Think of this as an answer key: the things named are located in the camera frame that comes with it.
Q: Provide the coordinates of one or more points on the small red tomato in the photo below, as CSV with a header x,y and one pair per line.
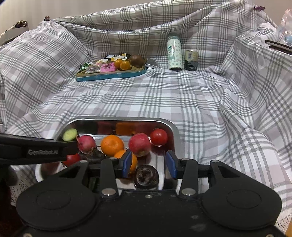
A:
x,y
159,137

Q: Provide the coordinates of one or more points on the red radish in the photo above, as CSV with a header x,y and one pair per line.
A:
x,y
86,143
139,144

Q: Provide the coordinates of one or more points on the yellow snack packet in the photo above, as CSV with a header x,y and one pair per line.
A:
x,y
122,56

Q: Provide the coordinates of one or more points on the dark patterned object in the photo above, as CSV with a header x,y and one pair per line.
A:
x,y
20,24

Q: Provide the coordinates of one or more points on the silver foil packet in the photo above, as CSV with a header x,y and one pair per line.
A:
x,y
151,63

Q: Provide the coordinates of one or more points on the stainless steel tray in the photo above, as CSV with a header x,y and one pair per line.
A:
x,y
91,126

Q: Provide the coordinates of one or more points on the blue tin tray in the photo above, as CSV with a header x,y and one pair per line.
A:
x,y
109,75

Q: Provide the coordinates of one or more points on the cucumber piece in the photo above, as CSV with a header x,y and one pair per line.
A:
x,y
70,134

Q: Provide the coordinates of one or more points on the orange mandarin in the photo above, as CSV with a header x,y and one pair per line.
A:
x,y
134,164
112,145

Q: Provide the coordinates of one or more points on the black snack packet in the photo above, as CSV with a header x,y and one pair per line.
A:
x,y
111,57

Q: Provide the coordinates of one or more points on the dark avocado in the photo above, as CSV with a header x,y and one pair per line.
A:
x,y
95,156

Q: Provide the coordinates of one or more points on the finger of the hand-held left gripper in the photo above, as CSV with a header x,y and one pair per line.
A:
x,y
34,150

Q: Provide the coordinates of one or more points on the brown kiwi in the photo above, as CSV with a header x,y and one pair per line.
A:
x,y
136,61

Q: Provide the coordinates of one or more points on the dark blanket clip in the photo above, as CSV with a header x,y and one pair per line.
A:
x,y
47,18

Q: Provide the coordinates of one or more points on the white cartoon print bottle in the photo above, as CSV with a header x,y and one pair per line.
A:
x,y
175,53

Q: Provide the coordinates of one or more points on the purple blanket clip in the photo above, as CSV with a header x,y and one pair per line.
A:
x,y
258,8

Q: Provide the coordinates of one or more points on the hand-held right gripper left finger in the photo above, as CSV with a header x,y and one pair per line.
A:
x,y
127,164

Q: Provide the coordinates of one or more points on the black flat object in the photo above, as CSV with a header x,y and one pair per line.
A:
x,y
279,45

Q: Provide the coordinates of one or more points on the pink snack packet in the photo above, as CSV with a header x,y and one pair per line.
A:
x,y
107,68

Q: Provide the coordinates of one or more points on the silver triangular snack packet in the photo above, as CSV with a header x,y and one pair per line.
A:
x,y
93,69

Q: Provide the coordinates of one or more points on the small orange kumquat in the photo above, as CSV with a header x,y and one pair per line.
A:
x,y
125,65
117,64

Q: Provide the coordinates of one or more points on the white lace cloth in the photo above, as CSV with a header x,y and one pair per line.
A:
x,y
22,182

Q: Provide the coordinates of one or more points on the green candy wrapper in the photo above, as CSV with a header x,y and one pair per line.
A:
x,y
85,66

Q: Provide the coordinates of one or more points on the cream candy wrapper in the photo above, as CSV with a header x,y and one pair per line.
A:
x,y
102,62

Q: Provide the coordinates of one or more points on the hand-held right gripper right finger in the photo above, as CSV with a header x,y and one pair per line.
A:
x,y
171,164

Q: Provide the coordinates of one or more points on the clear plastic bag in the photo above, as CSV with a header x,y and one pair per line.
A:
x,y
285,27

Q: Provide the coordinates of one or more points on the grey plaid blanket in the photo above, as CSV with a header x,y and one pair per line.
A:
x,y
182,95

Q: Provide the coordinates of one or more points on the dark green drink can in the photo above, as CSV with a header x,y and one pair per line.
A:
x,y
191,60

